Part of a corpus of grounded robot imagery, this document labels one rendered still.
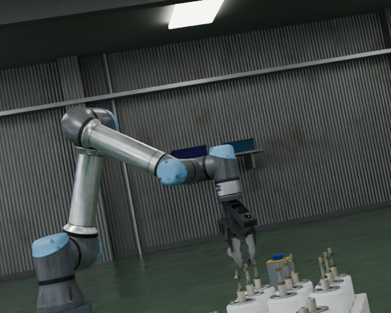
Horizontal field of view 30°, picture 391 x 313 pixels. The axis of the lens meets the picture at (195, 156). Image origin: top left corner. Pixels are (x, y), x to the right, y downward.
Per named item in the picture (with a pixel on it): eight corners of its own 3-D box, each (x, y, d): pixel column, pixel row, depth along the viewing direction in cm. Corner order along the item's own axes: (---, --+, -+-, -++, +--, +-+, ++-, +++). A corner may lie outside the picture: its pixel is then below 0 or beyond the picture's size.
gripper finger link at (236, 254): (234, 267, 217) (232, 236, 218) (243, 267, 212) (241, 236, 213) (225, 268, 216) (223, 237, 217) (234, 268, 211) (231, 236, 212)
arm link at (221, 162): (212, 148, 223) (237, 143, 219) (218, 184, 222) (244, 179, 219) (202, 149, 216) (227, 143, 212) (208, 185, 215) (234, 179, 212)
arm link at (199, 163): (165, 162, 217) (198, 154, 213) (182, 161, 227) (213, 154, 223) (170, 187, 217) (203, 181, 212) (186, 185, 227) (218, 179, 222)
